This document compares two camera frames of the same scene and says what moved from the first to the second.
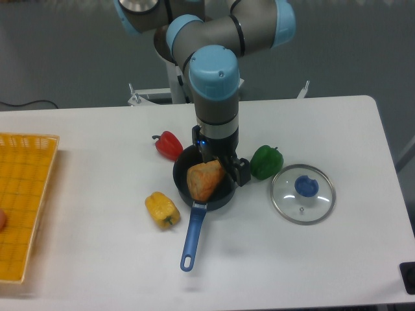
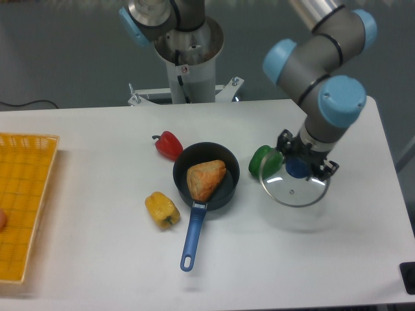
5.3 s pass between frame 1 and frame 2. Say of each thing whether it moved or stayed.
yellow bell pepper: stayed
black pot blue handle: stayed
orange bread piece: stayed
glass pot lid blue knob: moved
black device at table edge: stayed
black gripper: moved
